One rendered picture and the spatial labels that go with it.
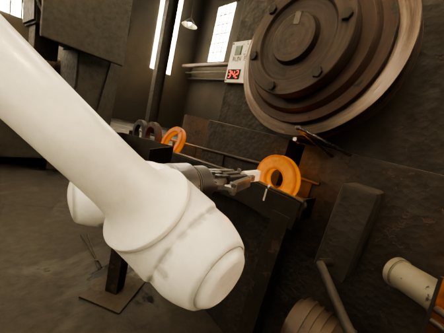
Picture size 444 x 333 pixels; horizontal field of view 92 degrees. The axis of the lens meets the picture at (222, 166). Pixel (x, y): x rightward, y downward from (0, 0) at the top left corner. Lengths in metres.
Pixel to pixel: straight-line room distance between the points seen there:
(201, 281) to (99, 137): 0.15
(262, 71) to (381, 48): 0.27
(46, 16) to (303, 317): 2.95
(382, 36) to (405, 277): 0.49
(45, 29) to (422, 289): 3.02
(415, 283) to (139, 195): 0.48
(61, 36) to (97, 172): 2.79
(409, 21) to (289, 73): 0.25
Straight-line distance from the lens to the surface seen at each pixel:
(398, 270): 0.56
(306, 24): 0.65
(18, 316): 1.24
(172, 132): 1.27
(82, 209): 0.35
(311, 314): 0.58
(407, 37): 0.66
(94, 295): 1.25
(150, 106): 7.41
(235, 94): 1.06
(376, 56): 0.63
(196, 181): 0.42
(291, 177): 0.67
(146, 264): 0.23
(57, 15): 2.98
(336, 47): 0.59
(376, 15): 0.65
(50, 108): 0.20
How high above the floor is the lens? 0.86
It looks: 11 degrees down
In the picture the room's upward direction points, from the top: 14 degrees clockwise
